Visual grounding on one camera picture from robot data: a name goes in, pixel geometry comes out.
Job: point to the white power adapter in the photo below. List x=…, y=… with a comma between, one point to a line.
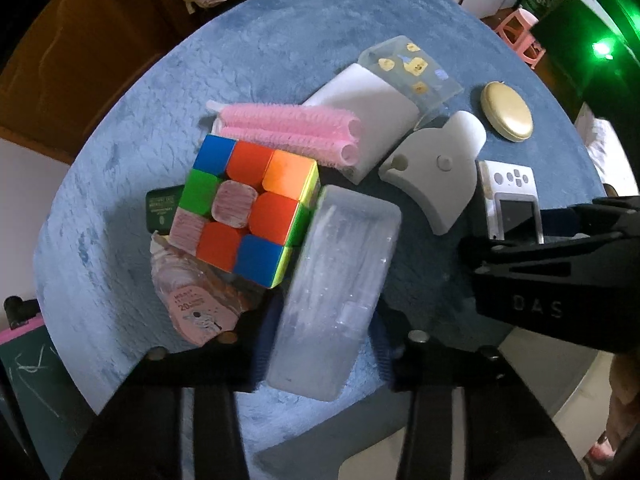
x=380, y=110

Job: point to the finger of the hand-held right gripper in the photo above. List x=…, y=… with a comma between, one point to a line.
x=605, y=215
x=520, y=250

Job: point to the black device with green light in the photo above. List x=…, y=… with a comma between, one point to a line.
x=575, y=40

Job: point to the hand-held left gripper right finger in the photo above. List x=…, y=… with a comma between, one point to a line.
x=382, y=355

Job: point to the white plastic bracket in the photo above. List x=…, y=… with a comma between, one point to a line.
x=435, y=185

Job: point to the pink hair roller clip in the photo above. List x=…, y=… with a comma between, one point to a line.
x=290, y=125

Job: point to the wooden door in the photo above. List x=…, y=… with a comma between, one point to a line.
x=75, y=60

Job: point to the pink plastic stool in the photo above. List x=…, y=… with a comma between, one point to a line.
x=515, y=22

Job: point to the clear plastic box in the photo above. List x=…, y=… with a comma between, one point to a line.
x=330, y=285

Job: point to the small black object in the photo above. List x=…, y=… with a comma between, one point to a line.
x=20, y=312

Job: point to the multicoloured puzzle cube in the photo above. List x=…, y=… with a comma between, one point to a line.
x=250, y=210

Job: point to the blue fuzzy table cover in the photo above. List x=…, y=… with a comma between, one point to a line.
x=125, y=285

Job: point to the pink labelled plastic packet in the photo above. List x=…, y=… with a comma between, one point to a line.
x=200, y=310

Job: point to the pink framed chalkboard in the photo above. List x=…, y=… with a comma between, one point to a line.
x=30, y=385

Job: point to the gold round compact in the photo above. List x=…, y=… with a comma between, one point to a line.
x=507, y=112

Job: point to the dark green card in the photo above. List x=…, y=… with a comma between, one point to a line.
x=162, y=207

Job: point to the clear case with yellow ducks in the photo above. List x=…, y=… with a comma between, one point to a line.
x=410, y=67

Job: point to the white digital camera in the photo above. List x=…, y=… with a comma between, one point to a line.
x=510, y=180

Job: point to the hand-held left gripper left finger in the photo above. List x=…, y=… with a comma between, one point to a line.
x=262, y=347

